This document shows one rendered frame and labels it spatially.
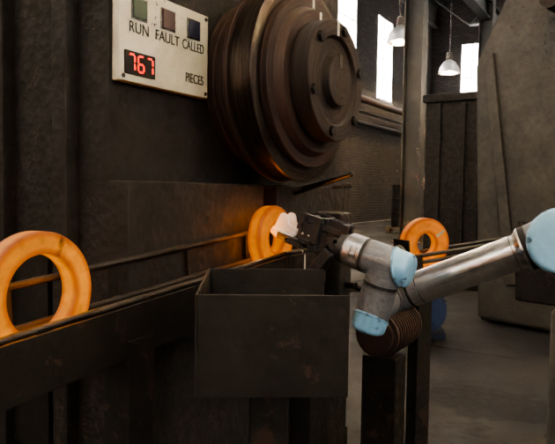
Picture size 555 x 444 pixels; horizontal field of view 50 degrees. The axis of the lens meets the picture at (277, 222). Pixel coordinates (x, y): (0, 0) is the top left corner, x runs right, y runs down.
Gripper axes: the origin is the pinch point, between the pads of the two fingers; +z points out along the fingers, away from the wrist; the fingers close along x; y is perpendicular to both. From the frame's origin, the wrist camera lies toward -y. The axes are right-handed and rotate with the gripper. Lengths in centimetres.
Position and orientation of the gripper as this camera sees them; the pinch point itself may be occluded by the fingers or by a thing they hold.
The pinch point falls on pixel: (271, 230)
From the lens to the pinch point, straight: 140.4
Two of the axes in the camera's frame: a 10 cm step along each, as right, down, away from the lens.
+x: -5.3, 0.4, -8.5
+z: -8.2, -2.9, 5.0
